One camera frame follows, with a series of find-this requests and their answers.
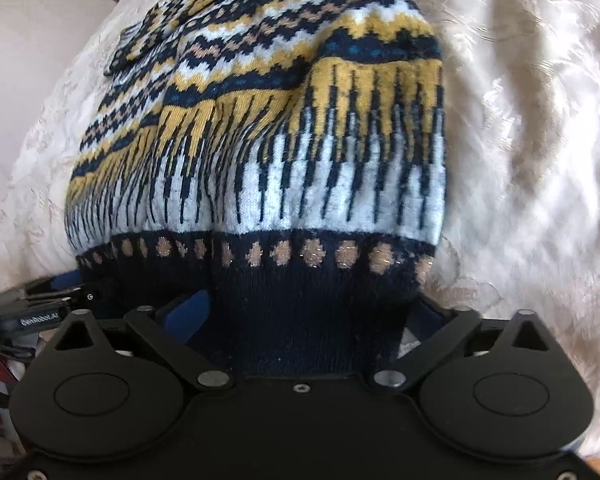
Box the navy yellow patterned knit sweater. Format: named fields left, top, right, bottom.
left=64, top=0, right=448, bottom=377

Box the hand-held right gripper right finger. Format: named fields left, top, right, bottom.
left=370, top=298, right=557, bottom=394

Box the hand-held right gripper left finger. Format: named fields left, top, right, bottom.
left=44, top=291, right=232, bottom=392

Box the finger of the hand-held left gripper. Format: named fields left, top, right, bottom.
left=24, top=269, right=94, bottom=307

